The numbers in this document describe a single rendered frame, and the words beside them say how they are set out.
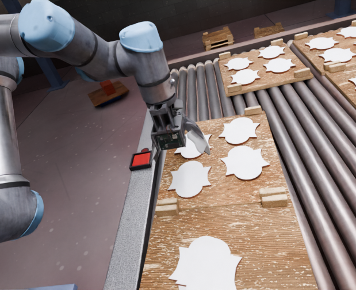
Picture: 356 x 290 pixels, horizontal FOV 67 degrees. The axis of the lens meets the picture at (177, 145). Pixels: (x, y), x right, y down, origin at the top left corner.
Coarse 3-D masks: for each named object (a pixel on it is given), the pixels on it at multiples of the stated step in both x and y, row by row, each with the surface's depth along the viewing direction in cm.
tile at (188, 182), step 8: (184, 168) 83; (192, 168) 82; (200, 168) 81; (208, 168) 80; (176, 176) 81; (184, 176) 80; (192, 176) 79; (200, 176) 78; (176, 184) 78; (184, 184) 77; (192, 184) 76; (200, 184) 76; (208, 184) 75; (184, 192) 75; (192, 192) 74; (200, 192) 74
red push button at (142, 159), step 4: (136, 156) 97; (140, 156) 96; (144, 156) 95; (148, 156) 95; (136, 160) 95; (140, 160) 94; (144, 160) 94; (148, 160) 93; (132, 164) 94; (136, 164) 93; (140, 164) 92
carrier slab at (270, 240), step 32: (160, 224) 69; (192, 224) 67; (224, 224) 64; (256, 224) 62; (288, 224) 60; (160, 256) 62; (256, 256) 56; (288, 256) 55; (160, 288) 56; (256, 288) 52; (288, 288) 50
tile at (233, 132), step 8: (240, 120) 94; (248, 120) 93; (224, 128) 93; (232, 128) 92; (240, 128) 91; (248, 128) 90; (256, 128) 90; (224, 136) 90; (232, 136) 89; (240, 136) 87; (248, 136) 86; (256, 136) 85; (232, 144) 86; (240, 144) 85
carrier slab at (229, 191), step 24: (216, 120) 100; (264, 120) 92; (216, 144) 89; (264, 144) 83; (168, 168) 86; (216, 168) 80; (264, 168) 75; (168, 192) 78; (216, 192) 73; (240, 192) 71; (288, 192) 67
